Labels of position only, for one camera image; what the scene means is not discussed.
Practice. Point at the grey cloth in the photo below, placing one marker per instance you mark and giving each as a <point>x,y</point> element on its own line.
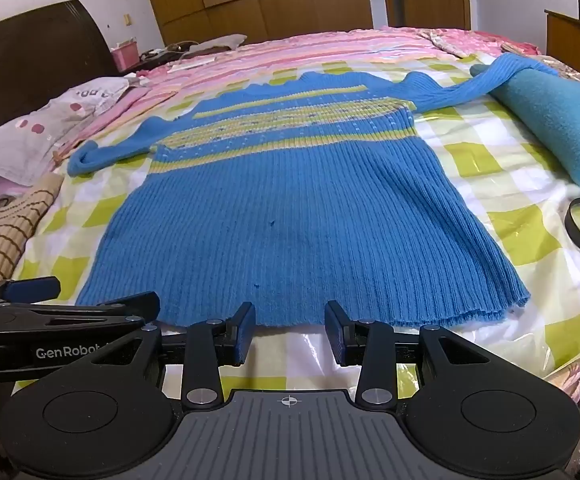
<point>220,42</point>

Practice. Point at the grey dotted pillow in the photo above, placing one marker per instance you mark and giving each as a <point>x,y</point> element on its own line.
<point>30,135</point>

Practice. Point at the pink box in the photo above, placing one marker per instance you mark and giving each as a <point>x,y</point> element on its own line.
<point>124,57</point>

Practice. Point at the dark nightstand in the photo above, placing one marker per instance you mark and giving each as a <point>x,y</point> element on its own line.
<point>157,56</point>

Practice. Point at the floral cloth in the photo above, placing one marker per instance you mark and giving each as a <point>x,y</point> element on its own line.
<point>444,40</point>

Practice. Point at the teal fleece blanket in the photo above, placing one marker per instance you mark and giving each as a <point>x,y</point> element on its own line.
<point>569,125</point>

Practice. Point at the wooden wardrobe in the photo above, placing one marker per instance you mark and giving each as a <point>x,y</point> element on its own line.
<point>250,0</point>

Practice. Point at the wooden desk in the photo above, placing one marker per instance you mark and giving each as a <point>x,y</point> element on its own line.
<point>567,40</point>

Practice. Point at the green white checkered sheet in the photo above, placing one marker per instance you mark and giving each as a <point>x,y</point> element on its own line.
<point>494,160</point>

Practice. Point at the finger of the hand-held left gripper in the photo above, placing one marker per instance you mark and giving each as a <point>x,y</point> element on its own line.
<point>35,289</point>
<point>140,305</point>

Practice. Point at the pink striped bedspread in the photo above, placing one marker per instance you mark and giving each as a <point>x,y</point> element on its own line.
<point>320,50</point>

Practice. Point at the white flat packet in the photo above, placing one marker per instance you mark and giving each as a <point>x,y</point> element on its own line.
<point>192,65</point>

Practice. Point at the dark wooden headboard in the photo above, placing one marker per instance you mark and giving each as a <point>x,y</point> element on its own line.
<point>35,50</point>

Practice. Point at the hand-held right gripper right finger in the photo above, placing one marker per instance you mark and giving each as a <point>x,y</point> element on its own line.
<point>337,335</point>

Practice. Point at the blue knitted sweater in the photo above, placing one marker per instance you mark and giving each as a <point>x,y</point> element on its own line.
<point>290,210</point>

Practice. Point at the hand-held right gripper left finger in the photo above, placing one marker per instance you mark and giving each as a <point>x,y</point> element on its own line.
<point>243,332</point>

